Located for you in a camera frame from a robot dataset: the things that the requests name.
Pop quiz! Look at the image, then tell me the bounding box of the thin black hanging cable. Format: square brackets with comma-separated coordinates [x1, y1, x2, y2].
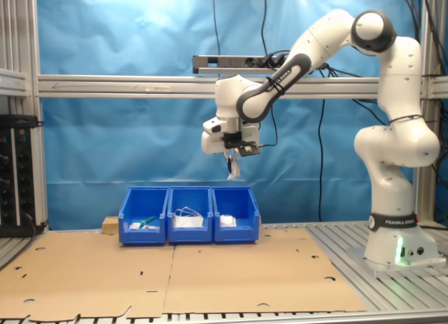
[211, 0, 221, 76]
[260, 0, 270, 57]

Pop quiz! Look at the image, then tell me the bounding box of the long horizontal aluminium beam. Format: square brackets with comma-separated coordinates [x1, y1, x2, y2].
[36, 74, 426, 100]

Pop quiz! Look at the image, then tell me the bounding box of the brown cardboard sheet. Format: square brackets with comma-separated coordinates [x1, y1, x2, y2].
[162, 227, 367, 318]
[0, 231, 176, 321]

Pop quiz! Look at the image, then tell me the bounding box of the black camera cable on arm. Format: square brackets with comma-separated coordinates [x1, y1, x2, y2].
[257, 106, 279, 148]

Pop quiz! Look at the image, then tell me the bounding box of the white printed cotton packet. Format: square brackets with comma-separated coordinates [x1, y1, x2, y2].
[226, 155, 243, 181]

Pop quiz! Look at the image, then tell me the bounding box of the short aluminium side rail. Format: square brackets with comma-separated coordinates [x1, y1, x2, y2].
[0, 68, 39, 97]

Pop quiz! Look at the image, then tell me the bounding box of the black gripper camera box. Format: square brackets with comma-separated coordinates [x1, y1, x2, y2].
[223, 132, 262, 158]

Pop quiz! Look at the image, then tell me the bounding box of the blue bin holding masks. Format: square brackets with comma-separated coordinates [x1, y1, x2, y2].
[167, 185, 214, 244]

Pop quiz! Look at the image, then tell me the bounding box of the chipboard wood block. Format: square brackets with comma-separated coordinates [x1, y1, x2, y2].
[101, 216, 122, 236]

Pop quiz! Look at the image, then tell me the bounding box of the black socket rack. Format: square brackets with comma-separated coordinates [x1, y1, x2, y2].
[0, 114, 45, 238]

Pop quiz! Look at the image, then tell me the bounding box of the black cable bundle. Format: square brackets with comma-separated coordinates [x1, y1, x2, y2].
[398, 0, 448, 185]

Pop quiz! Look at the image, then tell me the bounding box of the long black hanging cable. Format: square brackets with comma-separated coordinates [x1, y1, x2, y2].
[316, 99, 326, 223]

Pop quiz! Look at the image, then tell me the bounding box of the blue bin holding cotton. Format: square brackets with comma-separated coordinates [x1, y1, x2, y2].
[211, 186, 262, 244]

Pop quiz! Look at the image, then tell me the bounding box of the stack of pale masks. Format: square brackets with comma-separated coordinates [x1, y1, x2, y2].
[171, 207, 204, 230]

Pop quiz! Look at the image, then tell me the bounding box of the blue bin holding syringes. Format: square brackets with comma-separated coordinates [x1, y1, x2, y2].
[118, 186, 169, 246]

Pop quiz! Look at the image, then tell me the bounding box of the upright aluminium frame post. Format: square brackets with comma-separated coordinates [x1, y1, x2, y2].
[414, 0, 448, 230]
[0, 0, 48, 234]

